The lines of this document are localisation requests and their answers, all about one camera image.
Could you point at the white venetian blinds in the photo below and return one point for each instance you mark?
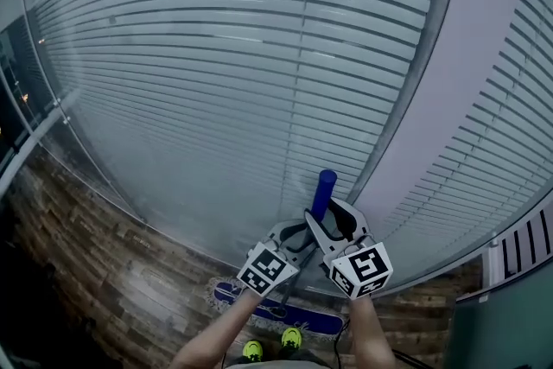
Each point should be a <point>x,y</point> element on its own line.
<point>216,56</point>

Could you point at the yellow-green sneaker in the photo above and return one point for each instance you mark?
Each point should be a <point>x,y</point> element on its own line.
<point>252,351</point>
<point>292,338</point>

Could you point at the white printed T-shirt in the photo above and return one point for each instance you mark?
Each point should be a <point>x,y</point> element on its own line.
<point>276,366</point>

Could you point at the person's left forearm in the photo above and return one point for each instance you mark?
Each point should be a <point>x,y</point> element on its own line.
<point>216,337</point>

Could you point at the dark wooden stair railing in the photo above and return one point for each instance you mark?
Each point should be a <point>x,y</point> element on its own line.
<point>529,242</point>

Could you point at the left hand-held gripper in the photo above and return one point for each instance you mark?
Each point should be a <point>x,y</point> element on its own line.
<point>265,270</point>

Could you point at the blue mop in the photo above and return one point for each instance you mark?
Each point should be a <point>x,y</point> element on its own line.
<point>324,194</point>

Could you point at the person's right forearm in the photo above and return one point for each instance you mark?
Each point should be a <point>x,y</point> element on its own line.
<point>369,337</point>

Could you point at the frosted glass panel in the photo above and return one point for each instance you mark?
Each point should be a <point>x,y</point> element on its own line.
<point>510,328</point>

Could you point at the dark glass door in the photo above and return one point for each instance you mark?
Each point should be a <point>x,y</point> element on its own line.
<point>13,99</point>

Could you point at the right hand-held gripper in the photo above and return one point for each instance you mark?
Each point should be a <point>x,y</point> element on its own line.
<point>363,270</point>

